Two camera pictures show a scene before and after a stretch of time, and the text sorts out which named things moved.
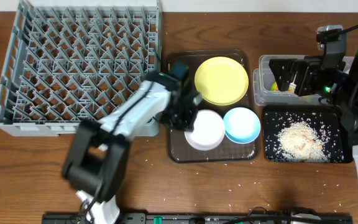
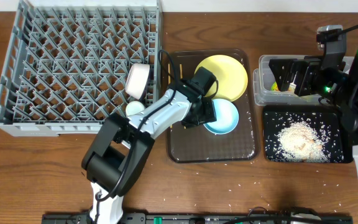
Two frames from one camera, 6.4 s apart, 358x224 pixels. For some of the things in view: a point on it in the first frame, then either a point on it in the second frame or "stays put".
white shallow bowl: x=208 y=132 to x=137 y=79
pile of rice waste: x=300 y=142 stays put
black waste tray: x=304 y=134 stays put
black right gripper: x=309 y=68 stays put
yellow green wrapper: x=275 y=87 stays put
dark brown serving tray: x=179 y=150 stays put
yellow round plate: x=221 y=81 stays put
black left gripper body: x=181 y=115 to x=202 y=112
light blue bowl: x=242 y=125 to x=227 y=117
